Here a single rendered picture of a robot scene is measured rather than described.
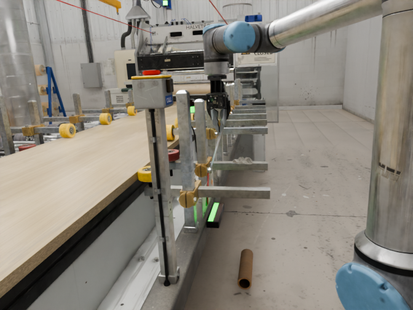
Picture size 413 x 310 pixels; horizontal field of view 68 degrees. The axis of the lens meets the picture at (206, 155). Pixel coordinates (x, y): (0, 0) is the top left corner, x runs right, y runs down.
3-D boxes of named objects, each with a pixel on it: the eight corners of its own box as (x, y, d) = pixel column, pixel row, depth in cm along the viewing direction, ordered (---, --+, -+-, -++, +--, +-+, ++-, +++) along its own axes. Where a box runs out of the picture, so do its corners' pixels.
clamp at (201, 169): (212, 167, 135) (212, 156, 133) (207, 177, 122) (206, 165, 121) (200, 167, 136) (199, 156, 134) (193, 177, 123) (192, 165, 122)
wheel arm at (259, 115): (266, 117, 196) (266, 112, 195) (266, 119, 192) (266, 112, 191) (190, 119, 205) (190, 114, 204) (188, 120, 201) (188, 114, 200)
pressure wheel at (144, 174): (156, 192, 115) (153, 163, 112) (167, 198, 109) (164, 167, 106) (136, 198, 111) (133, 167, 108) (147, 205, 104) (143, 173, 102)
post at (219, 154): (223, 173, 180) (220, 90, 168) (222, 175, 176) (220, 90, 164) (217, 173, 180) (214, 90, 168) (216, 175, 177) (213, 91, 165)
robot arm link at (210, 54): (210, 22, 101) (197, 26, 109) (212, 61, 104) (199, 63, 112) (235, 23, 105) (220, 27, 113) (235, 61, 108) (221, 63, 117)
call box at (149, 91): (174, 108, 73) (171, 74, 71) (165, 112, 66) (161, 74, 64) (145, 109, 74) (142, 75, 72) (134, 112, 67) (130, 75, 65)
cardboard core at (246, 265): (252, 249, 204) (251, 278, 175) (252, 259, 206) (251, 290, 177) (241, 248, 205) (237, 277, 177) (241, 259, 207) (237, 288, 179)
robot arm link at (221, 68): (206, 63, 116) (232, 61, 114) (206, 76, 117) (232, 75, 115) (201, 63, 107) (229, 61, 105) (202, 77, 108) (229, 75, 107)
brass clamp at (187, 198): (203, 192, 111) (203, 179, 110) (195, 208, 98) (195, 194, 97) (187, 192, 112) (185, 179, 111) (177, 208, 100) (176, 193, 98)
